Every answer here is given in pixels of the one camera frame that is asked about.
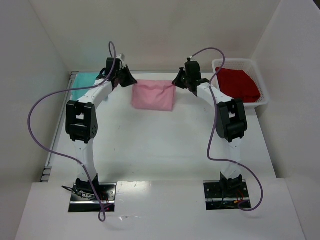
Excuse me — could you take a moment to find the pink t shirt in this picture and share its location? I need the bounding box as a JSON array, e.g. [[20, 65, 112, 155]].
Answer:
[[131, 80, 176, 112]]

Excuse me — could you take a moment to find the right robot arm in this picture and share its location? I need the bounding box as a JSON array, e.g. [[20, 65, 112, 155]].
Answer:
[[172, 57, 248, 198]]

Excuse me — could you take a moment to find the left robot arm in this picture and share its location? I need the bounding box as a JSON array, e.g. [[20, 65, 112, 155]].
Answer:
[[65, 54, 137, 199]]

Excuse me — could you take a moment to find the teal folded t shirt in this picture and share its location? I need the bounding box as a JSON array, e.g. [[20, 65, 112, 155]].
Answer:
[[70, 72, 99, 101]]

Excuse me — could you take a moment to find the red t shirt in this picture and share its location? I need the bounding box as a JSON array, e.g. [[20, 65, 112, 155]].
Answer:
[[217, 68, 261, 103]]

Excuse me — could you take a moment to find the white plastic basket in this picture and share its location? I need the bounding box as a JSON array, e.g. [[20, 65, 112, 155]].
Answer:
[[212, 58, 269, 109]]

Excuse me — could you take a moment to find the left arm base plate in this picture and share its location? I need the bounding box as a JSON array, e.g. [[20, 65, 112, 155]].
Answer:
[[68, 183, 117, 213]]

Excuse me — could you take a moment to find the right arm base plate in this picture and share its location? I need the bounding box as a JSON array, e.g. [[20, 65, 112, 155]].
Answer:
[[203, 180, 252, 211]]

